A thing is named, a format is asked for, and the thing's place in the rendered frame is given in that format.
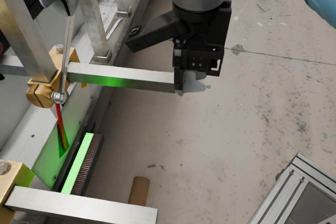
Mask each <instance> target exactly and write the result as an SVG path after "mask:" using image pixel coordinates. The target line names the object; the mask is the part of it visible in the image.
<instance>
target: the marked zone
mask: <svg viewBox="0 0 336 224"><path fill-rule="evenodd" d="M63 128H64V127H63ZM64 134H65V140H66V150H68V148H69V147H70V145H69V142H68V139H67V135H66V132H65V128H64ZM57 135H58V148H59V158H61V157H62V156H63V155H64V153H65V152H66V151H65V150H64V148H63V143H62V137H61V132H60V126H59V123H58V124H57Z"/></svg>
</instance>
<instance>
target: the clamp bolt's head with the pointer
mask: <svg viewBox="0 0 336 224"><path fill-rule="evenodd" d="M56 92H57V90H55V91H53V93H52V95H51V100H52V102H53V103H55V106H56V111H57V117H58V123H59V128H60V134H61V140H62V145H63V148H64V150H65V152H66V151H67V143H66V137H65V131H64V125H63V119H62V113H61V107H60V104H58V103H56V102H55V95H56ZM60 100H61V102H62V103H64V102H65V101H66V100H67V95H66V94H65V92H64V93H62V95H61V98H60Z"/></svg>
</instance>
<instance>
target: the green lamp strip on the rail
mask: <svg viewBox="0 0 336 224"><path fill-rule="evenodd" d="M93 135H94V134H93V133H86V135H85V137H84V139H83V142H82V144H81V146H80V149H79V151H78V153H77V156H76V158H75V160H74V163H73V165H72V168H71V170H70V172H69V175H68V177H67V179H66V182H65V184H64V186H63V189H62V191H61V193H63V194H70V192H71V189H72V187H73V184H74V182H75V179H76V177H77V174H78V172H79V169H80V167H81V164H82V162H83V159H84V157H85V154H86V152H87V149H88V147H89V145H90V142H91V140H92V137H93Z"/></svg>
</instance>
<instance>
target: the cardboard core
mask: <svg viewBox="0 0 336 224"><path fill-rule="evenodd" d="M149 186H150V180H149V179H148V178H146V177H142V176H136V177H134V180H133V184H132V188H131V192H130V196H129V200H128V204H131V205H138V206H144V207H145V206H146V201H147V196H148V191H149Z"/></svg>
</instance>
